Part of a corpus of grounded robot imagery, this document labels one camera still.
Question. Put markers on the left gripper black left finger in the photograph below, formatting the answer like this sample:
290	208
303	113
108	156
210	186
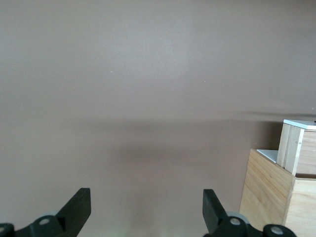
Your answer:
74	212

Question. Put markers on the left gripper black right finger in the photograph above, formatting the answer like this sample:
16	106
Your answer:
214	214

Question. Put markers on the wooden drawer with white front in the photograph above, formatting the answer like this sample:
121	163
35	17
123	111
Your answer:
306	153

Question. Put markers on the light wooden drawer cabinet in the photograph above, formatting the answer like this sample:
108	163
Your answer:
266	197

